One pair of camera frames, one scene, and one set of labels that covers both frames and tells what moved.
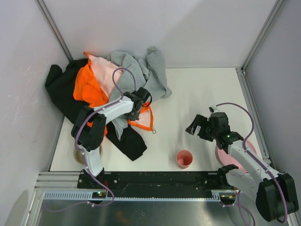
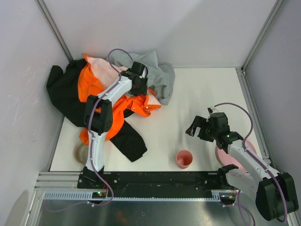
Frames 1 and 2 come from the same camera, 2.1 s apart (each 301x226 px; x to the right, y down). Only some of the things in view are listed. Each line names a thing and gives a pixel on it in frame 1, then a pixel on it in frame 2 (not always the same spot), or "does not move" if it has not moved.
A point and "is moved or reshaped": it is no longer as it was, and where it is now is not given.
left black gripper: (133, 114) → (140, 87)
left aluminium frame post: (41, 4) does not move
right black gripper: (203, 128) does not move
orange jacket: (94, 82) is moved or reshaped
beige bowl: (79, 156) does not move
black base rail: (154, 184) does not move
